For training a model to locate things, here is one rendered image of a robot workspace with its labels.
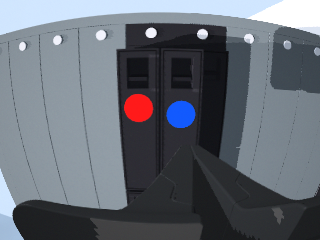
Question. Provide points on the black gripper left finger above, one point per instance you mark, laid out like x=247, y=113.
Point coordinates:
x=164, y=211

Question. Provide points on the black server rack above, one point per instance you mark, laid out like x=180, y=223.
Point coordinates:
x=59, y=116

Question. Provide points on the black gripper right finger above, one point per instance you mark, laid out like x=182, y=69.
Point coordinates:
x=235, y=207

